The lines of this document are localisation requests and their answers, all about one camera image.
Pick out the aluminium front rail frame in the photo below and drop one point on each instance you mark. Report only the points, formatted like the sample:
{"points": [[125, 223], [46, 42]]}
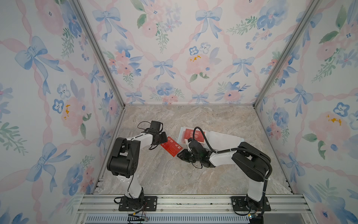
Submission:
{"points": [[194, 209]]}

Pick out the aluminium corner post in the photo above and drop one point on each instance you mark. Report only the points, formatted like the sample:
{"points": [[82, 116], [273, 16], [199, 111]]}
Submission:
{"points": [[298, 31], [83, 20]]}

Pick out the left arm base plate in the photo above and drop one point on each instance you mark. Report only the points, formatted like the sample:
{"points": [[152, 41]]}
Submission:
{"points": [[146, 203]]}

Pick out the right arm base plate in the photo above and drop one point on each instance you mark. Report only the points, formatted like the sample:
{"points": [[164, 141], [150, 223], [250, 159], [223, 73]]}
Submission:
{"points": [[243, 204]]}

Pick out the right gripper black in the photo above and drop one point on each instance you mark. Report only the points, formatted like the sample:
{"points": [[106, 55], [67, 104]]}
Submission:
{"points": [[183, 155]]}

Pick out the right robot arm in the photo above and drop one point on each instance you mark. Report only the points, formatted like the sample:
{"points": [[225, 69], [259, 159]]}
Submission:
{"points": [[255, 164]]}

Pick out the left aluminium corner post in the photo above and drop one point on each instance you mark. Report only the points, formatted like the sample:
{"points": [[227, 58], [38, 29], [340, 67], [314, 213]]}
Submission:
{"points": [[83, 20]]}

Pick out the right aluminium corner post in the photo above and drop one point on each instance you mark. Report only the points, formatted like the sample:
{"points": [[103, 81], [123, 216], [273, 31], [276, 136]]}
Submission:
{"points": [[298, 31]]}

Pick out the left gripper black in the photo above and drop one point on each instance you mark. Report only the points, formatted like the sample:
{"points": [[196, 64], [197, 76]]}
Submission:
{"points": [[164, 137]]}

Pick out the red card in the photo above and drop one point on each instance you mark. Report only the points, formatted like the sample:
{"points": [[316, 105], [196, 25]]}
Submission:
{"points": [[191, 134], [172, 147]]}

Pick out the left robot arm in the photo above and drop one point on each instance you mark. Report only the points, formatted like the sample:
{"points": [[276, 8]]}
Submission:
{"points": [[124, 160]]}

